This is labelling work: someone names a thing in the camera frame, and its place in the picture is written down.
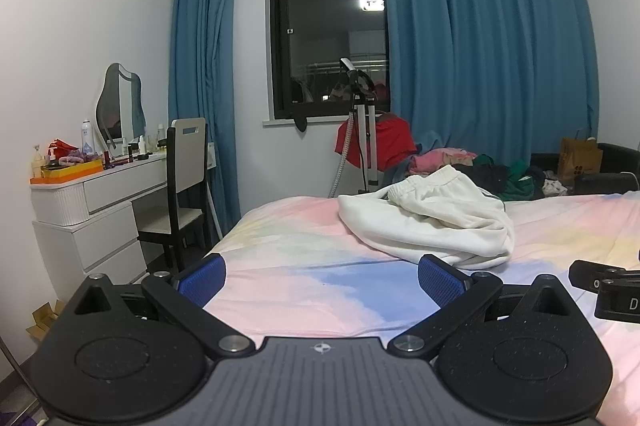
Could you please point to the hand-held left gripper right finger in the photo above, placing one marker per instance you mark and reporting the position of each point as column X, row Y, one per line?
column 440, row 280

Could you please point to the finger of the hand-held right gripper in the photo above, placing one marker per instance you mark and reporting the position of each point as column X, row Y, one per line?
column 590, row 275
column 617, row 301

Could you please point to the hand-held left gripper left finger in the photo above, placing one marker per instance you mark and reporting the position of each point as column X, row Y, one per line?
column 202, row 280

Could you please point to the white pants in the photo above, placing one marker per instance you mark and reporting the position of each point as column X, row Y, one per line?
column 440, row 216

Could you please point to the black clothes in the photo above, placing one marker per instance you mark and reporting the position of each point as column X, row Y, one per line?
column 487, row 178

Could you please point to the green clothes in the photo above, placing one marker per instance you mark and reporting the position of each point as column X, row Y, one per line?
column 520, row 186

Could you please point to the pink clothes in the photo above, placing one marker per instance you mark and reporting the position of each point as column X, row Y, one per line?
column 440, row 158

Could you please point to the white patterned cloth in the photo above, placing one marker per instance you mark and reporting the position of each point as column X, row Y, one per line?
column 554, row 187

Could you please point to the pastel tie-dye bedspread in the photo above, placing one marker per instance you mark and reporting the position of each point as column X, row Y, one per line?
column 310, row 246

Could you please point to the brown cardboard box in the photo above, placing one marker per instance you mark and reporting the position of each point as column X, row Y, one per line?
column 577, row 161

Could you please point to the black sofa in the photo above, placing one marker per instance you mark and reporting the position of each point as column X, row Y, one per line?
column 617, row 161

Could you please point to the white and black chair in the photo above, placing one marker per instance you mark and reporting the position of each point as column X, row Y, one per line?
column 186, row 156

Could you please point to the white dressing table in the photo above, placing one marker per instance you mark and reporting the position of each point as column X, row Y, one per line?
column 95, row 216

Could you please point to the blue garment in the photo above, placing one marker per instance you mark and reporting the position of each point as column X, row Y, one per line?
column 432, row 143

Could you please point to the red garment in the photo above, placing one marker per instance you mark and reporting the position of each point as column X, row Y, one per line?
column 390, row 143

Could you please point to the group of small cosmetic bottles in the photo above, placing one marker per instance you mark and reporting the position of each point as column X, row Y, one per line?
column 142, row 146

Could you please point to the garment steamer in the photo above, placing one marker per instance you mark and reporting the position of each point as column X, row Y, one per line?
column 367, row 146

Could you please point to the orange tray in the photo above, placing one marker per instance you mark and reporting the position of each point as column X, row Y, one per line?
column 70, row 173

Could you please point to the purple cloth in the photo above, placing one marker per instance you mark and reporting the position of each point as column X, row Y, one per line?
column 85, row 155

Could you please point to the white spray bottle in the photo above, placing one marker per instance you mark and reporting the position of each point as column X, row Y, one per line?
column 88, row 138

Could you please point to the red pouch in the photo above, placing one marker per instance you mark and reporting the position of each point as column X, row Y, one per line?
column 64, row 148

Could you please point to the wavy vanity mirror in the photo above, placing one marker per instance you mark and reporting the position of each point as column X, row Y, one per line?
column 112, row 106

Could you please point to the narrow blue curtain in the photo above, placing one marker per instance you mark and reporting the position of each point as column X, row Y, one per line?
column 200, row 81

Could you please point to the wide blue curtain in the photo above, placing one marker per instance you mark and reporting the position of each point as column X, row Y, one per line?
column 490, row 31

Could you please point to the dark window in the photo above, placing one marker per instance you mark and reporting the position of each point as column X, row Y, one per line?
column 325, row 31

